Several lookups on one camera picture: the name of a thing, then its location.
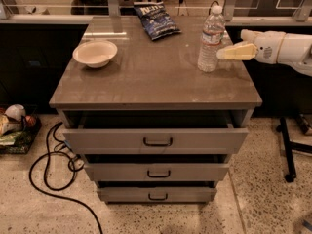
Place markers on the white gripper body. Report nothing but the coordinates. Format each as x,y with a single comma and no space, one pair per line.
267,48

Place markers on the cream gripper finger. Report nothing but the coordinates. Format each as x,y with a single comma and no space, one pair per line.
240,51
250,36

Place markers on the clear plastic water bottle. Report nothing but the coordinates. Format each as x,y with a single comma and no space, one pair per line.
212,34

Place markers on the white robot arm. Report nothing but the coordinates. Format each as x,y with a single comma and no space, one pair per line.
296,52

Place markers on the white paper bowl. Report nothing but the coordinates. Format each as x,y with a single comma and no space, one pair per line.
96,53

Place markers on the blue chip bag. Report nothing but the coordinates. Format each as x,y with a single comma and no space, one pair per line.
155,19

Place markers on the black stand base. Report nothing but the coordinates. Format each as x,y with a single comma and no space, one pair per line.
290,146

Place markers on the middle grey drawer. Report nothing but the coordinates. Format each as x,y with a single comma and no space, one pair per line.
134,167

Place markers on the grey drawer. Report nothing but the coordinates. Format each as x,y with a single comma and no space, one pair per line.
158,192
134,167
155,132

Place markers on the top grey drawer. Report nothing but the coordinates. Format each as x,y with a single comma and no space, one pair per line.
155,132

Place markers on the bottom grey drawer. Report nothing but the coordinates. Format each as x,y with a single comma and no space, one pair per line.
158,192

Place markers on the basket of toy food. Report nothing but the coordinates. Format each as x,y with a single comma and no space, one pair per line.
19,126

